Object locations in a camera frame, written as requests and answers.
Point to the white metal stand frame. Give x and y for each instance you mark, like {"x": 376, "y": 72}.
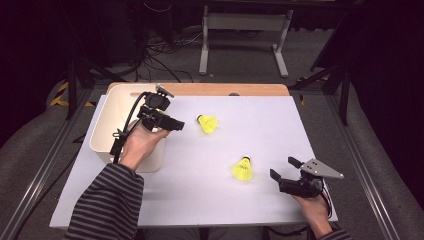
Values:
{"x": 246, "y": 21}

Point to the aluminium floor rail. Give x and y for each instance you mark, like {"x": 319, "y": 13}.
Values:
{"x": 46, "y": 166}
{"x": 362, "y": 166}

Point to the person's right hand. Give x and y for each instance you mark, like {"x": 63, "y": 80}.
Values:
{"x": 315, "y": 210}

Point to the black curtain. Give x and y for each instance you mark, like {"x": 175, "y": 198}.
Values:
{"x": 393, "y": 66}
{"x": 26, "y": 50}

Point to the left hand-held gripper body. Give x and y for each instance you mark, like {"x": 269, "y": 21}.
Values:
{"x": 155, "y": 116}

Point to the yellow black floor tape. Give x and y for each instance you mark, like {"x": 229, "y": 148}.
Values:
{"x": 61, "y": 88}

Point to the yellow shuttlecock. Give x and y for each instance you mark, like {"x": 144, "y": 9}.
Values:
{"x": 242, "y": 170}
{"x": 209, "y": 124}

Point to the black tripod stand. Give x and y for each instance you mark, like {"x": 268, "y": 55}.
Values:
{"x": 345, "y": 100}
{"x": 71, "y": 93}

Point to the wooden table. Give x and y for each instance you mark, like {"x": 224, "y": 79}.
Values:
{"x": 216, "y": 89}

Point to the white plastic storage bin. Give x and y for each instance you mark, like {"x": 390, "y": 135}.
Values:
{"x": 113, "y": 113}

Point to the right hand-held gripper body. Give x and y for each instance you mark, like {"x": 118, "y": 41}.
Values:
{"x": 300, "y": 187}

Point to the person's left hand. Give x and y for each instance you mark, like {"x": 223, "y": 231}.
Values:
{"x": 140, "y": 146}

